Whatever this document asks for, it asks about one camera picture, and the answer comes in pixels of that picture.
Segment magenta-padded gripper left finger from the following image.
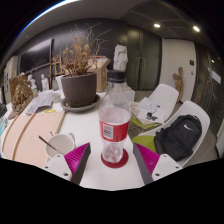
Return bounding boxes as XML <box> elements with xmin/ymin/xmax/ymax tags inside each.
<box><xmin>41</xmin><ymin>142</ymin><xmax>92</xmax><ymax>185</ymax></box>

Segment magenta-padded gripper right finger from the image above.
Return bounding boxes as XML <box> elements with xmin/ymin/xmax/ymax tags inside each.
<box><xmin>132</xmin><ymin>142</ymin><xmax>183</xmax><ymax>186</ymax></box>

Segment clear red-labelled water bottle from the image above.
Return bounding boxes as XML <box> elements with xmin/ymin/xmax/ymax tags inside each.
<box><xmin>98</xmin><ymin>69</ymin><xmax>132</xmax><ymax>164</ymax></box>

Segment white ceramic cup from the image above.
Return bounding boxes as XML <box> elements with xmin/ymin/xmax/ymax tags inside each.
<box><xmin>45</xmin><ymin>132</ymin><xmax>77</xmax><ymax>160</ymax></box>

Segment flat round red coaster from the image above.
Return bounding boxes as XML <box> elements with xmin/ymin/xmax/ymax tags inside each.
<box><xmin>100</xmin><ymin>148</ymin><xmax>130</xmax><ymax>169</ymax></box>

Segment metal spoon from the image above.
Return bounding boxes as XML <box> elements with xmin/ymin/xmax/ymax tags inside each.
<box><xmin>37</xmin><ymin>134</ymin><xmax>61</xmax><ymax>153</ymax></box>

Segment black backpack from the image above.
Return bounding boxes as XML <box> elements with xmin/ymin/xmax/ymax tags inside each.
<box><xmin>153</xmin><ymin>114</ymin><xmax>203</xmax><ymax>162</ymax></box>

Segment stack of loose papers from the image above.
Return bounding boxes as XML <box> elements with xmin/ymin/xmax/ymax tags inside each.
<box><xmin>131</xmin><ymin>97</ymin><xmax>167</xmax><ymax>126</ymax></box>

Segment light wooden slatted board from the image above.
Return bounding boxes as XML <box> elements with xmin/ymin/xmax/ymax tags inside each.
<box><xmin>0</xmin><ymin>109</ymin><xmax>67</xmax><ymax>169</ymax></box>

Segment small white paper cup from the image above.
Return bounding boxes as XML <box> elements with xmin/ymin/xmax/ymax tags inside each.
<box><xmin>52</xmin><ymin>91</ymin><xmax>63</xmax><ymax>104</ymax></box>

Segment white plastic chair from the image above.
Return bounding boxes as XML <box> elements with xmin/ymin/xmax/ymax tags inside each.
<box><xmin>54</xmin><ymin>74</ymin><xmax>64</xmax><ymax>90</ymax></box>
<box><xmin>129</xmin><ymin>83</ymin><xmax>180</xmax><ymax>129</ymax></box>
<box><xmin>131</xmin><ymin>99</ymin><xmax>212</xmax><ymax>168</ymax></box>

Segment printed paper sheets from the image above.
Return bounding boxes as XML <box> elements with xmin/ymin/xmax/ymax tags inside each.
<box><xmin>25</xmin><ymin>90</ymin><xmax>56</xmax><ymax>115</ymax></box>

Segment dry plant in grey pot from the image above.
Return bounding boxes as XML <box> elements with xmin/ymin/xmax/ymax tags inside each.
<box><xmin>51</xmin><ymin>23</ymin><xmax>113</xmax><ymax>108</ymax></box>

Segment brown cardboard box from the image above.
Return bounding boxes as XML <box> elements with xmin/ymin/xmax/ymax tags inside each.
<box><xmin>88</xmin><ymin>57</ymin><xmax>112</xmax><ymax>94</ymax></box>

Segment wooden easel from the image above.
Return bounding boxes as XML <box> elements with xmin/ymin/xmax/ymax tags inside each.
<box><xmin>48</xmin><ymin>54</ymin><xmax>66</xmax><ymax>81</ymax></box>

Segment tall white plaster statue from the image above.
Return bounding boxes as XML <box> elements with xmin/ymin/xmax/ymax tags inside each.
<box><xmin>112</xmin><ymin>43</ymin><xmax>129</xmax><ymax>73</ymax></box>

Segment white cabinet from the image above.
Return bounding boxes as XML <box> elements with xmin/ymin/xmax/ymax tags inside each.
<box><xmin>3</xmin><ymin>54</ymin><xmax>19</xmax><ymax>96</ymax></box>

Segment white statue pedestal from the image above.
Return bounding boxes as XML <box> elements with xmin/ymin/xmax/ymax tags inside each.
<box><xmin>123</xmin><ymin>84</ymin><xmax>136</xmax><ymax>104</ymax></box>

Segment wooden wall figure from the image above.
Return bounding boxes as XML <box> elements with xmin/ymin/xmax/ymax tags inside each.
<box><xmin>172</xmin><ymin>66</ymin><xmax>185</xmax><ymax>103</ymax></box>

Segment black wall screen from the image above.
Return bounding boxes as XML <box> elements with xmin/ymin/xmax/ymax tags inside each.
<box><xmin>19</xmin><ymin>38</ymin><xmax>54</xmax><ymax>73</ymax></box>

